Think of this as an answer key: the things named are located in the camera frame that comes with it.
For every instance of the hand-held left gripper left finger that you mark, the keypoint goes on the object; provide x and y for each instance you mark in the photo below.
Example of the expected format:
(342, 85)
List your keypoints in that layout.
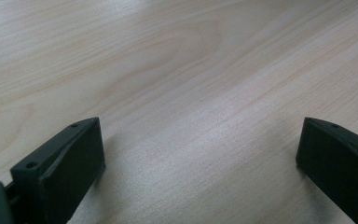
(65, 174)

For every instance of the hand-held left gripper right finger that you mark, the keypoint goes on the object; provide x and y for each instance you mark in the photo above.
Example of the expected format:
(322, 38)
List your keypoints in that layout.
(338, 168)

